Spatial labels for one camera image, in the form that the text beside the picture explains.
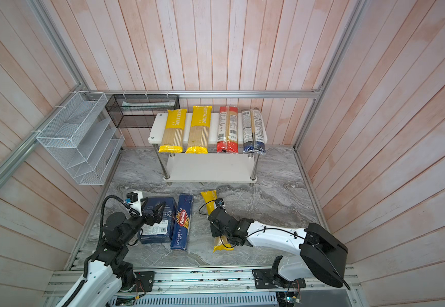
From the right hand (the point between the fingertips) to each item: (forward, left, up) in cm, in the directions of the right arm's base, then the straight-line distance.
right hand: (214, 222), depth 85 cm
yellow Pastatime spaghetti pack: (-10, -3, +3) cm, 11 cm away
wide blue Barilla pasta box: (-6, +22, +3) cm, 23 cm away
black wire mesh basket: (+54, +43, +22) cm, 73 cm away
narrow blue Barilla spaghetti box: (-6, +14, -1) cm, 16 cm away
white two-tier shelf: (+29, +6, +3) cm, 30 cm away
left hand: (+4, +24, +11) cm, 26 cm away
